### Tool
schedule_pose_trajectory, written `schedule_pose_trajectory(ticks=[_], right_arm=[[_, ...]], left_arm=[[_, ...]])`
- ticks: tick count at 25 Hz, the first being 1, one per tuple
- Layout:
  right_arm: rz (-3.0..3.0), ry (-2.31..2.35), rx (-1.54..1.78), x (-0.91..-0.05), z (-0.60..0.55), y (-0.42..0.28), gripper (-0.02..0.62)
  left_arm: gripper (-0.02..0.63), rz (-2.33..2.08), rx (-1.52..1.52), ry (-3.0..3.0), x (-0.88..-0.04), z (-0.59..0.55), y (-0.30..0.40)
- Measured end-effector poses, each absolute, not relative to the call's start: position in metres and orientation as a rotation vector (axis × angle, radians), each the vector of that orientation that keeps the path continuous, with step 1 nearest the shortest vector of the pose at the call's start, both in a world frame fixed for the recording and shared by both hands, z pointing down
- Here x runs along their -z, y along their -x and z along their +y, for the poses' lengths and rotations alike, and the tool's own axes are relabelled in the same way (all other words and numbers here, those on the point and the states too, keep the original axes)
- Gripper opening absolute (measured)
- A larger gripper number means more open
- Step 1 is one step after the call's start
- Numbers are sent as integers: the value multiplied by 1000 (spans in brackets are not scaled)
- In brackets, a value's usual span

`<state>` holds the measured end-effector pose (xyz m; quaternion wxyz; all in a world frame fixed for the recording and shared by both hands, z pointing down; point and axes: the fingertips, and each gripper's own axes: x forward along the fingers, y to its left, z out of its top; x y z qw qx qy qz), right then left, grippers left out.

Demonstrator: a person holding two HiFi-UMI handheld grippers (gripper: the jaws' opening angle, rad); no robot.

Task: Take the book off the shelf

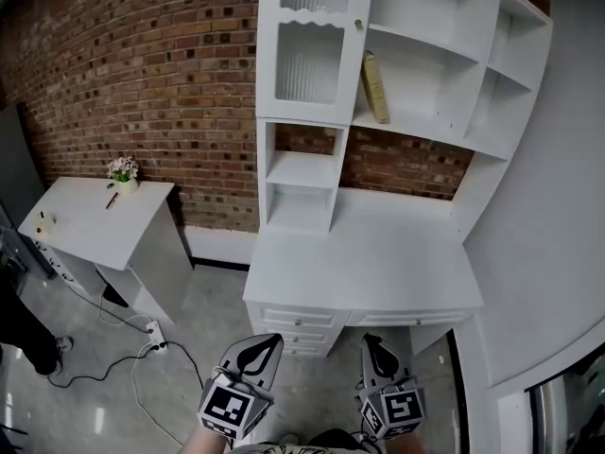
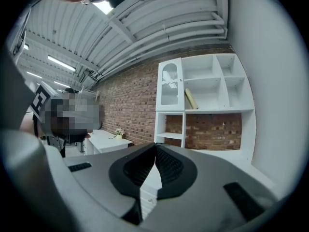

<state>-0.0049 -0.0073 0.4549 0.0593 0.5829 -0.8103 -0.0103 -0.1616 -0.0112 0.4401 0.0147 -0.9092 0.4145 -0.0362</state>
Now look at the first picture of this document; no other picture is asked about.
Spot white side table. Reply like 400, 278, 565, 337
17, 175, 194, 326

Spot person's patterned shirt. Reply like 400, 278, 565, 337
230, 427, 382, 454

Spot white flowers in pot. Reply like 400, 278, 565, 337
105, 155, 141, 196

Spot white ribbed glass cabinet door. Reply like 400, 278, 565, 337
255, 0, 375, 125

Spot white floor cable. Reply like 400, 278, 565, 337
96, 281, 186, 448

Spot olive yellow book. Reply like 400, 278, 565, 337
360, 49, 391, 125

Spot small pale bottle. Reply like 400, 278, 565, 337
33, 210, 58, 236

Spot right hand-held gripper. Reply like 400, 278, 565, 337
356, 333, 427, 441

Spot white power strip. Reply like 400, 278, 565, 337
143, 319, 169, 355

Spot black floor cable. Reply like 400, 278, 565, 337
45, 340, 205, 393

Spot silver metal appliance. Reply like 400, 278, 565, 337
523, 347, 605, 454

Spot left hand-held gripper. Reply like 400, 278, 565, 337
197, 333, 285, 442

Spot person's right forearm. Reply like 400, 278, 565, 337
381, 433, 426, 454

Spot white desk hutch cabinet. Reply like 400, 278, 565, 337
242, 0, 555, 359

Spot person's left forearm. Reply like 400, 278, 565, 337
177, 424, 233, 454

